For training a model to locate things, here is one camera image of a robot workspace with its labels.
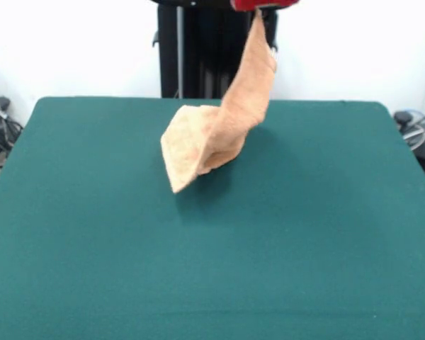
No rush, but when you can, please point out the dark green table cloth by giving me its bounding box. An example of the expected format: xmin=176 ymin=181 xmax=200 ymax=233
xmin=0 ymin=96 xmax=425 ymax=340

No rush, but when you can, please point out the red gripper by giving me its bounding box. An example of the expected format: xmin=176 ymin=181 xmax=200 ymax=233
xmin=229 ymin=0 xmax=300 ymax=12

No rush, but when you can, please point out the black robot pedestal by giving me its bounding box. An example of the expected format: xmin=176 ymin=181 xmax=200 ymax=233
xmin=149 ymin=0 xmax=297 ymax=100

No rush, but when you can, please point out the tan terry towel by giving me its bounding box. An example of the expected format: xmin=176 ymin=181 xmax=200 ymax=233
xmin=159 ymin=13 xmax=279 ymax=194

